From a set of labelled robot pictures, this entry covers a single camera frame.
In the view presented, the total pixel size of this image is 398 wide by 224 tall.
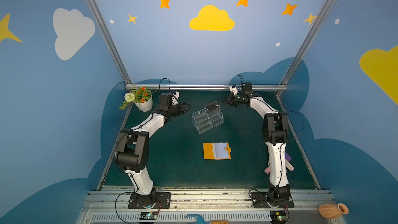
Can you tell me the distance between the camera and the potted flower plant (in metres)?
1.00

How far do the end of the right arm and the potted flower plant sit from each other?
518mm

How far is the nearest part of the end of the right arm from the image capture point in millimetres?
851
